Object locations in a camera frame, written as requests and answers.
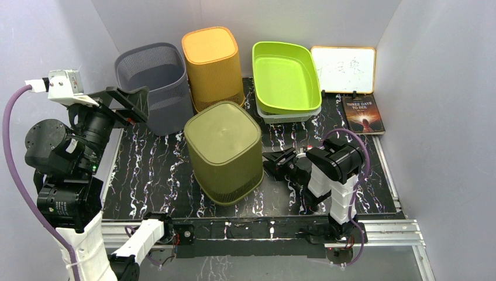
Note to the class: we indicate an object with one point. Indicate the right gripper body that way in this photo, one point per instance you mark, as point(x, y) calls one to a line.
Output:
point(289, 166)

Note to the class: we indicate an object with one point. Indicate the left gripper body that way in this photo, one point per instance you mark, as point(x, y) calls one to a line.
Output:
point(128, 112)

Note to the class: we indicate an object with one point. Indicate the olive green slatted basket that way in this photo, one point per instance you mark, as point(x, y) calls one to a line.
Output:
point(225, 148)

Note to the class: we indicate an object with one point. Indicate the orange slatted plastic basket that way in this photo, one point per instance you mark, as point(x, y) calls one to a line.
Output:
point(213, 67)

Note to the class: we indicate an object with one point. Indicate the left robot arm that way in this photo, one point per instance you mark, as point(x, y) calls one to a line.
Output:
point(66, 158)

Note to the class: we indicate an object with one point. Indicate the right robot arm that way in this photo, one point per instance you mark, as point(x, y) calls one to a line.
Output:
point(327, 172)

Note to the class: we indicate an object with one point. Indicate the white perforated plastic tray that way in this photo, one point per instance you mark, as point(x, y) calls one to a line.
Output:
point(285, 118)

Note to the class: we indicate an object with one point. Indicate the grey slatted plastic basket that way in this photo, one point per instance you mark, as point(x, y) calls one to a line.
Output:
point(161, 68)

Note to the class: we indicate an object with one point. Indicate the lime green plastic tub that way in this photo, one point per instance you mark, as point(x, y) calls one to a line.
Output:
point(285, 78)

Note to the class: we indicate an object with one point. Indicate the dark paperback book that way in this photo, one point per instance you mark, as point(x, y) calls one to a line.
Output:
point(362, 114)

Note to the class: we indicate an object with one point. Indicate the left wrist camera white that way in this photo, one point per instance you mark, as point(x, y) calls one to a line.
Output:
point(63, 86)

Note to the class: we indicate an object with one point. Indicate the small whiteboard orange frame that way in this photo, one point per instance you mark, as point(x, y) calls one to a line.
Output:
point(345, 70)

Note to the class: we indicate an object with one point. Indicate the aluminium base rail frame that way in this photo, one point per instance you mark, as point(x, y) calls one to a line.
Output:
point(292, 229)

